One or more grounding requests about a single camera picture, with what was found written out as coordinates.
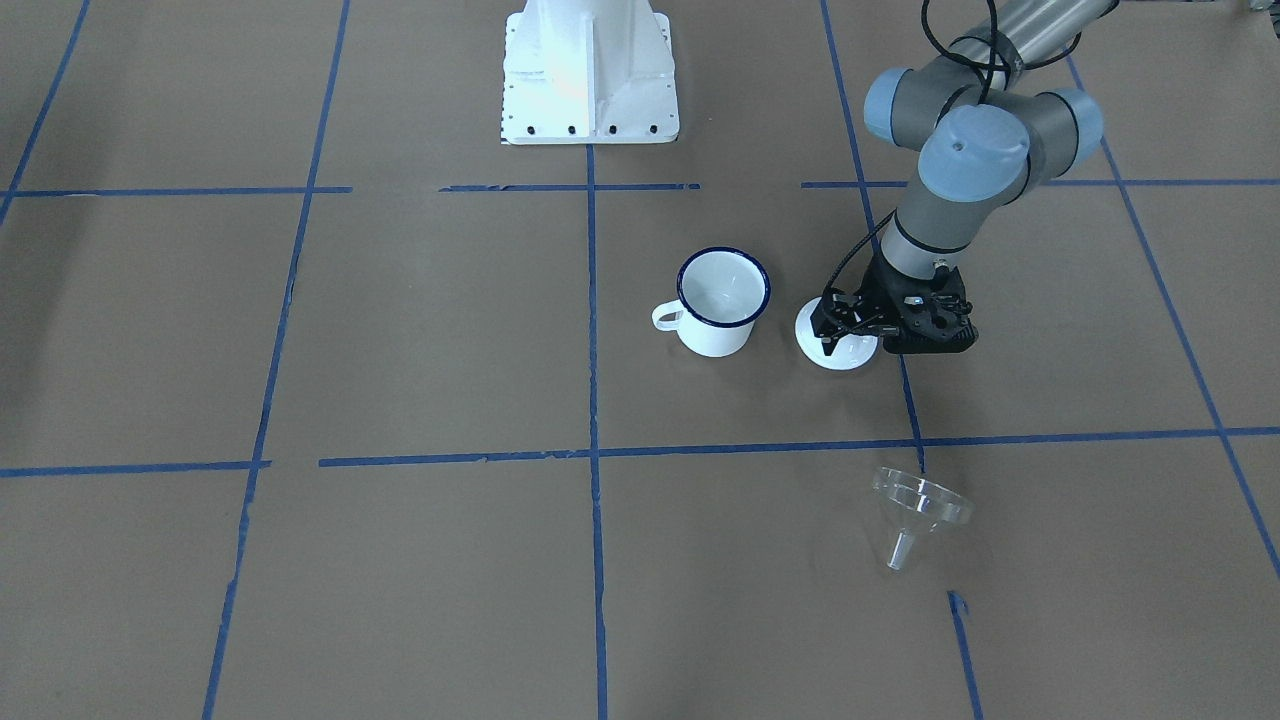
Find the white enamel mug blue rim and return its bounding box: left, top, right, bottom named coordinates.
left=652, top=246, right=772, bottom=357

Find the clear plastic funnel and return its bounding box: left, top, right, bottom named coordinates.
left=872, top=466, right=975, bottom=571

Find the white enamel mug lid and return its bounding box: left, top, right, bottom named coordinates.
left=794, top=297, right=881, bottom=372

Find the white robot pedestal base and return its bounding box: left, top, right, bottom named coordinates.
left=500, top=1, right=681, bottom=146

